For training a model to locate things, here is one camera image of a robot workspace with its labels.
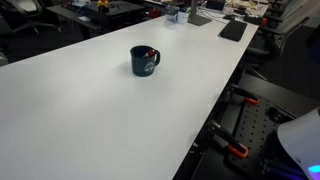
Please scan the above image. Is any small red object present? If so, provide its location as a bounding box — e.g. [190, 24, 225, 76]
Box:
[148, 8, 163, 20]

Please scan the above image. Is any small black bracket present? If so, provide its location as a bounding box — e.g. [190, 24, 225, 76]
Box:
[268, 106, 285, 123]

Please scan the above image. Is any grey ceramic bowl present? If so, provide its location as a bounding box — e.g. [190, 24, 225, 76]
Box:
[165, 5, 181, 22]

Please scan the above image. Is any yellow red emergency stop button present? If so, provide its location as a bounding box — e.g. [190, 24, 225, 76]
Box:
[96, 0, 111, 13]

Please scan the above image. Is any black background desk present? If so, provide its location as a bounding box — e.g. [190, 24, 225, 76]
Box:
[46, 0, 148, 40]

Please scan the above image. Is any dark teal mug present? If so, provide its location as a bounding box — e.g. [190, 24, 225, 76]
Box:
[129, 45, 161, 78]

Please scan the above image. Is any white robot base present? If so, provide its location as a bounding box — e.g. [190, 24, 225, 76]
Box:
[277, 107, 320, 180]

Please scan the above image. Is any grey monitor stand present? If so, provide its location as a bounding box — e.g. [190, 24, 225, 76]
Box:
[187, 0, 213, 27]

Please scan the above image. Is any black desk item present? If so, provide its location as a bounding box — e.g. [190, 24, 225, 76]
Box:
[243, 13, 264, 26]

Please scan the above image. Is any black flat pad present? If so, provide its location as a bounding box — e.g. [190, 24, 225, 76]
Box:
[218, 19, 249, 43]

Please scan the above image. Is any grey office chair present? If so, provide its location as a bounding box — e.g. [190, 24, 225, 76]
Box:
[0, 0, 56, 36]

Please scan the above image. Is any black clamp orange handle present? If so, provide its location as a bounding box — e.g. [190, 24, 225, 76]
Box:
[223, 84, 260, 106]
[207, 120, 250, 159]

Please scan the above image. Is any black box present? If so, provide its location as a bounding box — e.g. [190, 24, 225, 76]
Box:
[205, 0, 226, 12]

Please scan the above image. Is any red marker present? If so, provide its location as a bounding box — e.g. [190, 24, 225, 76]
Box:
[143, 49, 157, 59]

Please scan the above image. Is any white mug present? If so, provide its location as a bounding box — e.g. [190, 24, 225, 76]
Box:
[173, 10, 190, 25]

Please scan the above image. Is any black office chair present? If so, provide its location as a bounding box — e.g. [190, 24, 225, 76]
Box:
[245, 13, 294, 81]

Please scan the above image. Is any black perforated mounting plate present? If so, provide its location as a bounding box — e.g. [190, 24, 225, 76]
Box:
[227, 94, 298, 179]

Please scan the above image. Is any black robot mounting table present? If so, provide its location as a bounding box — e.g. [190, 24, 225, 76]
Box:
[191, 73, 320, 180]

